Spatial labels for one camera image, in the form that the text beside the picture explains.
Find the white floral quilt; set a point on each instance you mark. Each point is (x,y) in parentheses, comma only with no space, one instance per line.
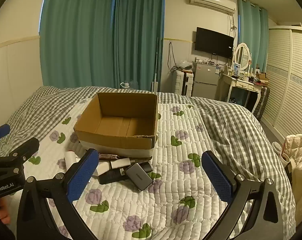
(146,205)

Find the white dressing table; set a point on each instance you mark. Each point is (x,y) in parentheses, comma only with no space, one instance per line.
(240,83)

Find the white mop pole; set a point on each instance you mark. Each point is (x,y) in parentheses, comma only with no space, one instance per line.
(155,65)

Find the small brown cardboard box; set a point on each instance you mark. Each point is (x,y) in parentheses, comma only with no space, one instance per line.
(262,77)

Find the white air conditioner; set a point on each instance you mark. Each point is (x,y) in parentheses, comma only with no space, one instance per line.
(212,0)

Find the cream puffy jacket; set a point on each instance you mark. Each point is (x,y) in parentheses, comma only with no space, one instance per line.
(299,170)

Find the blue storage basket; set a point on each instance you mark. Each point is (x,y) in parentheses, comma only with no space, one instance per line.
(237,98)

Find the white tube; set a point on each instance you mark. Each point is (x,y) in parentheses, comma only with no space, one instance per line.
(70,160)

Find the narrow teal curtain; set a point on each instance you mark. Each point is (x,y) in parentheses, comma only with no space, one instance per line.
(252,35)

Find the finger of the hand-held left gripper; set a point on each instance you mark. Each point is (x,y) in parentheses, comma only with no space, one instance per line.
(0,133)
(25,147)

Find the wide teal curtain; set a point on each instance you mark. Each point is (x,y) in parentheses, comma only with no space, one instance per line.
(76,35)

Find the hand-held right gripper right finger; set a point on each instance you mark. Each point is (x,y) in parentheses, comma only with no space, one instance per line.
(217,177)

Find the black remote control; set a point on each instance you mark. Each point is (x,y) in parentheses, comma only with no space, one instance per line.
(113,176)

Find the white oval mirror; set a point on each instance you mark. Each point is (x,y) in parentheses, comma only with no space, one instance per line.
(242,55)

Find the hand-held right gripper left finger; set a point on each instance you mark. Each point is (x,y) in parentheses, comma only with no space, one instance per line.
(84,173)

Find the black power adapter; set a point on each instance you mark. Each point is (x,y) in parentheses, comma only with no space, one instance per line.
(147,167)

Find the white charger plug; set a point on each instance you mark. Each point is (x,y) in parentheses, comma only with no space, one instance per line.
(120,162)

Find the black wall television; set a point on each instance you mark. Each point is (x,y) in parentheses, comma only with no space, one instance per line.
(213,42)

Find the silver small fridge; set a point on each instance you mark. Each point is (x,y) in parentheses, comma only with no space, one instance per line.
(204,80)

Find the white suitcase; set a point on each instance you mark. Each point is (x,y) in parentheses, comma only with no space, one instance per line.
(183,82)

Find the dark suitcase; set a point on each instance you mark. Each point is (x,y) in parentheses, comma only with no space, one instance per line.
(263,102)

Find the clear water jug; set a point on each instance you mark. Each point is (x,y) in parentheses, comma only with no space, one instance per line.
(129,84)

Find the person's left hand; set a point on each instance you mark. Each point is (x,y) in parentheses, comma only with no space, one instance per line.
(2,213)

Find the white slatted wardrobe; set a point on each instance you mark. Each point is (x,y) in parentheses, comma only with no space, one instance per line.
(288,80)

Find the brown slim pen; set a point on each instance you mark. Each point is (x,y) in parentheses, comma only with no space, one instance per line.
(108,156)

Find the grey hub adapter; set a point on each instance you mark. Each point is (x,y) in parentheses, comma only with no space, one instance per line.
(139,176)

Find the small white box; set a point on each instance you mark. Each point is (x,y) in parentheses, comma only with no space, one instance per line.
(102,168)

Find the grey checked blanket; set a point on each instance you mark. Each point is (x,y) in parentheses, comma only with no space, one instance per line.
(235,135)

